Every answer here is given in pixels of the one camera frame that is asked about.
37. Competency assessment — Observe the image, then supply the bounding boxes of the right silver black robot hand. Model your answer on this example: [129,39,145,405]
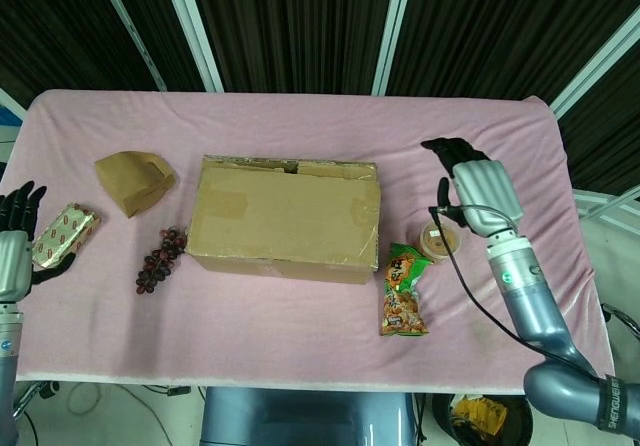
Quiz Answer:
[421,137,525,240]

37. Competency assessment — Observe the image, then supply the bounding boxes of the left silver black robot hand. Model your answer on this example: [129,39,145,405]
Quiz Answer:
[0,180,77,303]

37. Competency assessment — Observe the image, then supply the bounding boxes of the large brown cardboard box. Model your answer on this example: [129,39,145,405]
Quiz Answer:
[185,154,382,286]

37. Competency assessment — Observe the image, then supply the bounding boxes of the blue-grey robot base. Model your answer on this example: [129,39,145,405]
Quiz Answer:
[199,386,419,446]

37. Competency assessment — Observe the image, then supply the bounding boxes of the small brown paper box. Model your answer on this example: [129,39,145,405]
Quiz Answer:
[94,150,179,220]

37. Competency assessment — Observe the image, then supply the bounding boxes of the gold packet with red print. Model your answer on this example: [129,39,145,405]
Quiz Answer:
[30,202,103,271]

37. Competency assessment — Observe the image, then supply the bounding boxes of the round clear tub brown contents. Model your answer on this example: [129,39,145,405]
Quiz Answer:
[418,219,462,266]

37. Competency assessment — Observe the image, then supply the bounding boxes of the green orange snack bag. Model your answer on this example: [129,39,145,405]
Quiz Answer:
[379,241,434,338]

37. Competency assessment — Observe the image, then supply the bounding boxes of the chrome chair leg with wheel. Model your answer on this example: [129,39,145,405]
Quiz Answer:
[8,379,61,420]

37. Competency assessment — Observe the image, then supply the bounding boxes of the dark red grape bunch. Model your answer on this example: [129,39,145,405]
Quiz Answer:
[135,225,189,296]

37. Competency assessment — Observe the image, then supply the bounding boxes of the yellow bag in bin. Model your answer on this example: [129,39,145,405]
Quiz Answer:
[451,395,509,437]

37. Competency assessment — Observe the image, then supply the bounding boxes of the black waste bin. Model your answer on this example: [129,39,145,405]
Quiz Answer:
[432,393,534,446]

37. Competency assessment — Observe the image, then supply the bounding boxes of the pink tablecloth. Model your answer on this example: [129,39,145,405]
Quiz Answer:
[0,89,616,397]

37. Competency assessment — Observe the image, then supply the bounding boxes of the black cable of right hand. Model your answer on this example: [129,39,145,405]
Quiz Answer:
[428,204,604,381]

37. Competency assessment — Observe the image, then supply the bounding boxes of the white aluminium frame post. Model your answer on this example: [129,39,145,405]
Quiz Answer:
[548,14,640,117]
[371,0,417,96]
[159,0,225,93]

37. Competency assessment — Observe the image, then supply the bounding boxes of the thin grey metal rail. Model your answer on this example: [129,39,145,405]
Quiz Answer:
[92,0,167,91]

